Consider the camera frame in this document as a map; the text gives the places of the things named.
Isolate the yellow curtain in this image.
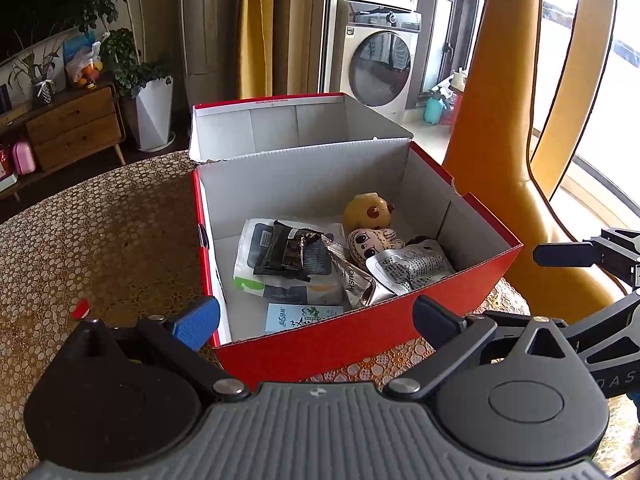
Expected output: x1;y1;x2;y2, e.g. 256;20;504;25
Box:
238;0;323;99

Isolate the white front-load washing machine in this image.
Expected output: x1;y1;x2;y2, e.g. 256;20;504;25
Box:
330;0;422;122

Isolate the light blue small box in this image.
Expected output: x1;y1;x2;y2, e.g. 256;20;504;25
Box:
265;304;344;334

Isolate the orange giraffe statue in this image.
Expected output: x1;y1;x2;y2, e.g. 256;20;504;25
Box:
444;0;622;323

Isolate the black crinkled packet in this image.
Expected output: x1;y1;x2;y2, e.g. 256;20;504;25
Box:
254;220;332;283

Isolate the white standing air conditioner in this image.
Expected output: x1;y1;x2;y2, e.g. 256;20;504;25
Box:
180;0;240;105

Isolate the small plant in striped pot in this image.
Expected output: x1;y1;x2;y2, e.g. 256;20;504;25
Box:
6;39;62;107

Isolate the white and navy pouch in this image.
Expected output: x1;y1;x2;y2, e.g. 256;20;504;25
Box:
233;218;345;306

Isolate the silver foil packet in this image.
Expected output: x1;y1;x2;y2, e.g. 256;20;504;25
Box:
321;235;395;309

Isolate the red cardboard shoe box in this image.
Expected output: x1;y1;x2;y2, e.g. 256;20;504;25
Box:
190;93;521;386

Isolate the fruit bag on cabinet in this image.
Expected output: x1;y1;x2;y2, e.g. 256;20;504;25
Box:
65;41;103;89

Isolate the yellow round toy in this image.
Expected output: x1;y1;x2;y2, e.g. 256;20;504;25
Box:
343;193;395;234

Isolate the beige face plush doll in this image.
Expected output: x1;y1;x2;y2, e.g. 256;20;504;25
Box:
347;228;404;270

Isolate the tall plant in white pot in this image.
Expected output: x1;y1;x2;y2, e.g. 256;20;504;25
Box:
72;0;175;153

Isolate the small red object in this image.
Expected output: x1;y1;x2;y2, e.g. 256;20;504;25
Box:
72;298;90;321

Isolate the pink small case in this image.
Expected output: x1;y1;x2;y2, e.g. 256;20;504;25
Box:
12;140;37;176

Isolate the wooden tv cabinet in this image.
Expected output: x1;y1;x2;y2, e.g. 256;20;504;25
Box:
1;77;126;198

